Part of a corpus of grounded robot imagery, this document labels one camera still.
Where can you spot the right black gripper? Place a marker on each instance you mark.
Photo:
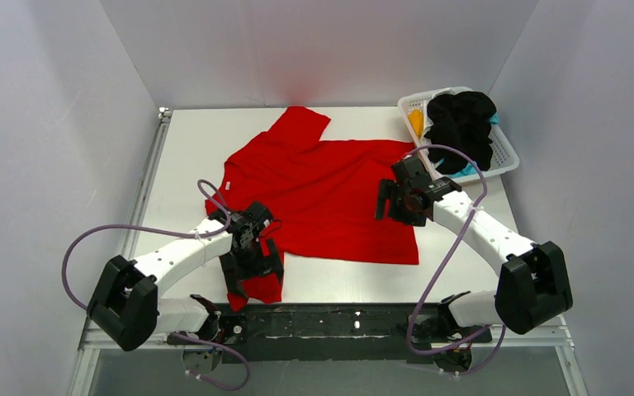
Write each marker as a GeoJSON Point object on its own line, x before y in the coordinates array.
{"type": "Point", "coordinates": [388, 200]}

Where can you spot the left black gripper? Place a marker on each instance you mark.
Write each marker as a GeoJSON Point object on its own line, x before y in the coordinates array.
{"type": "Point", "coordinates": [252, 261]}

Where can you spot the red t-shirt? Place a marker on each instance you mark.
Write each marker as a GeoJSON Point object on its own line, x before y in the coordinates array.
{"type": "Point", "coordinates": [322, 192]}

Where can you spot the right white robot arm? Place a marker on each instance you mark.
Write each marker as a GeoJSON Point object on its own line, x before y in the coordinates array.
{"type": "Point", "coordinates": [533, 284]}

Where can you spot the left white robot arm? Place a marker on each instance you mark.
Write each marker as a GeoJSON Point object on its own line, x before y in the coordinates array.
{"type": "Point", "coordinates": [129, 304]}

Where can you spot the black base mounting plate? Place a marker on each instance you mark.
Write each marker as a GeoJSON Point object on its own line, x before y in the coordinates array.
{"type": "Point", "coordinates": [342, 332]}

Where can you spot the yellow garment in basket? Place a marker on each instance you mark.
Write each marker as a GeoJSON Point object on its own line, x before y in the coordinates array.
{"type": "Point", "coordinates": [415, 118]}

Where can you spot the teal garment in basket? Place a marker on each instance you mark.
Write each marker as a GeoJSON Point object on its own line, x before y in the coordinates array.
{"type": "Point", "coordinates": [468, 168]}

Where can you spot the black garment in basket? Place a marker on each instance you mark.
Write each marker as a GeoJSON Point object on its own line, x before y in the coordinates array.
{"type": "Point", "coordinates": [462, 121]}

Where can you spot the white plastic laundry basket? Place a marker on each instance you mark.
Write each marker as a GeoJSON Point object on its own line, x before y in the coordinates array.
{"type": "Point", "coordinates": [504, 158]}

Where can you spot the aluminium frame rail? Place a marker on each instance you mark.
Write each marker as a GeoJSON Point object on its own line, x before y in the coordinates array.
{"type": "Point", "coordinates": [162, 193]}

